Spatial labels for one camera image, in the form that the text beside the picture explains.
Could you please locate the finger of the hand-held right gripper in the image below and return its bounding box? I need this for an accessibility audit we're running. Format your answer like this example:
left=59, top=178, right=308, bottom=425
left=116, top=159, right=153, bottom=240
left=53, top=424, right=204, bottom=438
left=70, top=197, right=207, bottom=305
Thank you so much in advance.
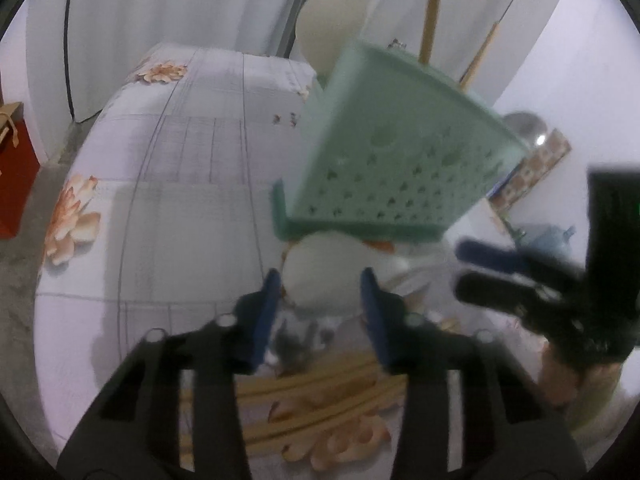
left=454, top=271, right=591, bottom=341
left=455, top=239, right=588, bottom=291

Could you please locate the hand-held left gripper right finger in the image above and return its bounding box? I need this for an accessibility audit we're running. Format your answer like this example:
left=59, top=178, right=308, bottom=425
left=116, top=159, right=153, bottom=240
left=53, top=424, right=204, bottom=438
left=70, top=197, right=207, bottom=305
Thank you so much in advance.
left=360, top=266, right=586, bottom=480

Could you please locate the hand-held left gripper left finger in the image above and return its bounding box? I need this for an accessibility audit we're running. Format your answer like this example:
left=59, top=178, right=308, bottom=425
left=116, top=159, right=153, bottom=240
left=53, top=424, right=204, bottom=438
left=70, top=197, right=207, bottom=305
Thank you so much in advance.
left=57, top=267, right=283, bottom=480

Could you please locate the white rice paddle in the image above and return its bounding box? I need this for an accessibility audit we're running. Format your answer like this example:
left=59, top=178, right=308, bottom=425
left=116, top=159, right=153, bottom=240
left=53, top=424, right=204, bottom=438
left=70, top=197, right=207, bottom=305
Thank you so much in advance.
left=281, top=232, right=412, bottom=312

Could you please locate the pile of wooden chopsticks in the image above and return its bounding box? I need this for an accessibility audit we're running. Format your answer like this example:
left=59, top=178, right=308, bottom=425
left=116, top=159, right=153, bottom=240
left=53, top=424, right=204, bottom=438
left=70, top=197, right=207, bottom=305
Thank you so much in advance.
left=177, top=272, right=461, bottom=461

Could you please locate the grey metal spoon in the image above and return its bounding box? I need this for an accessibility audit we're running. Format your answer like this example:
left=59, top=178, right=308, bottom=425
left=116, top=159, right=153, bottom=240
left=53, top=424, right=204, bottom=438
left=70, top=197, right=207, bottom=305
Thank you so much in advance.
left=502, top=111, right=549, bottom=150

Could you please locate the green plastic utensil basket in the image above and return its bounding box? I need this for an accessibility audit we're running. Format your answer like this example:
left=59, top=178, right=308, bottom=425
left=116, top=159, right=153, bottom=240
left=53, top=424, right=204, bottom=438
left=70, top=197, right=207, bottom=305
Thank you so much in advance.
left=271, top=40, right=532, bottom=245

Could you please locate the wooden chopstick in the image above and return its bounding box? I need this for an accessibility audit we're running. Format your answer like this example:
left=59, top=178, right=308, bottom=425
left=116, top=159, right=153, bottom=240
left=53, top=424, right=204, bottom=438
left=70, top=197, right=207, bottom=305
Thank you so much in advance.
left=459, top=21, right=502, bottom=90
left=419, top=0, right=445, bottom=65

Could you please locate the cream plastic ladle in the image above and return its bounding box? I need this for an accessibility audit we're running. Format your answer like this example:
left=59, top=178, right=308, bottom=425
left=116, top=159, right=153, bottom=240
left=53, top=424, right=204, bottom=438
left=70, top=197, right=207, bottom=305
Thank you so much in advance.
left=295, top=0, right=368, bottom=81

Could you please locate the person's right hand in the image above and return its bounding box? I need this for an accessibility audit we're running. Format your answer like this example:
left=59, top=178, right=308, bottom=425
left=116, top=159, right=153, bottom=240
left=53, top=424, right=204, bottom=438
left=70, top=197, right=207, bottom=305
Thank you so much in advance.
left=542, top=347, right=623, bottom=408

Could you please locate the blue water jug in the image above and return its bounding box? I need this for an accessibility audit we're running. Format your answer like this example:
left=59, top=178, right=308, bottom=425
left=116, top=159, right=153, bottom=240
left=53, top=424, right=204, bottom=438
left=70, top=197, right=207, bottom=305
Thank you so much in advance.
left=512, top=222, right=577, bottom=263

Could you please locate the patterned box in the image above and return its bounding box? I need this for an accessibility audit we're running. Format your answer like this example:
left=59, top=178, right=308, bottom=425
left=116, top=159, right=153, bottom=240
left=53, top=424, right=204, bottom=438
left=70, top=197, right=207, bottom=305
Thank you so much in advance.
left=489, top=127, right=573, bottom=211

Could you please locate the floral tablecloth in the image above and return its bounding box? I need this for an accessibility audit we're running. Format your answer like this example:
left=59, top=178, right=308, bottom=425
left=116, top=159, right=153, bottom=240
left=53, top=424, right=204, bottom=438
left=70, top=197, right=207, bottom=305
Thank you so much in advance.
left=35, top=42, right=551, bottom=480

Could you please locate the red gift bag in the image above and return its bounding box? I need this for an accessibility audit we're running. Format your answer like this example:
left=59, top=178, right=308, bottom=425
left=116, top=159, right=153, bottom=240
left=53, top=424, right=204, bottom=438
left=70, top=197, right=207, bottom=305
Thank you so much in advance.
left=0, top=101, right=42, bottom=240

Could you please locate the white curtain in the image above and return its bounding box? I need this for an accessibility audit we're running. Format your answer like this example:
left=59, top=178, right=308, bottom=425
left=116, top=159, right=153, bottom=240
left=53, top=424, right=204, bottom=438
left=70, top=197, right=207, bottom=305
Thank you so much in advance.
left=25, top=0, right=576, bottom=126

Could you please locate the black pole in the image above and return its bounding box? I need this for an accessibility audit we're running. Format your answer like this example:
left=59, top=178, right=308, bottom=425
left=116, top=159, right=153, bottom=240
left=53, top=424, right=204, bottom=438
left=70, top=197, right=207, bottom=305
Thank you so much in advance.
left=64, top=0, right=77, bottom=117

